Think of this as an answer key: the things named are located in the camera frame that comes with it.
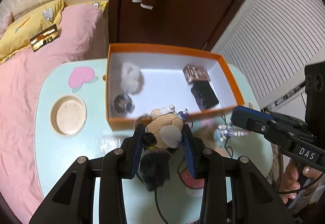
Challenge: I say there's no tan plush toy keychain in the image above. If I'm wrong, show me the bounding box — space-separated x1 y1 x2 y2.
133 105 189 149

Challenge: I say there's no bead bracelet charm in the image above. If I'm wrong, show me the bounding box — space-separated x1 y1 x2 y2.
214 123 250 142

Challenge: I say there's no beige fur pompom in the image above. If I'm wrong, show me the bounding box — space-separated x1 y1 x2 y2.
121 62 142 94

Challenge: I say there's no person's right hand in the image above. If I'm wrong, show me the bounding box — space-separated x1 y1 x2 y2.
279 159 322 204

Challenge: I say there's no black fur pompom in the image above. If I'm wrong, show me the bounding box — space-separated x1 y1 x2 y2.
139 148 171 192

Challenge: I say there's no dark round trinket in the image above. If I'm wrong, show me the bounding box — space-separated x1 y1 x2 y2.
113 93 134 116

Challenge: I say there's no orange cardboard box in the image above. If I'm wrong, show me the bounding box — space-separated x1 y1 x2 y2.
105 43 245 131

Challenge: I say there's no brown card box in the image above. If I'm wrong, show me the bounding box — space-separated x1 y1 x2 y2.
183 65 210 84

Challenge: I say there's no white louvered door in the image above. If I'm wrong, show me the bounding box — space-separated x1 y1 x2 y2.
213 0 324 108

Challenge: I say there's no dark brown wooden door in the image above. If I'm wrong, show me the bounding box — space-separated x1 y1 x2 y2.
108 0 243 51

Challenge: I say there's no pink bed quilt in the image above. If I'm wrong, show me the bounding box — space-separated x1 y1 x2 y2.
0 4 109 224

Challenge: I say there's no gold black small box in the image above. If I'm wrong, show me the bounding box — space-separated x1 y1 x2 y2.
30 24 60 52

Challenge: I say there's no yellow pillow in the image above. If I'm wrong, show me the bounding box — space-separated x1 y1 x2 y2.
0 0 66 63

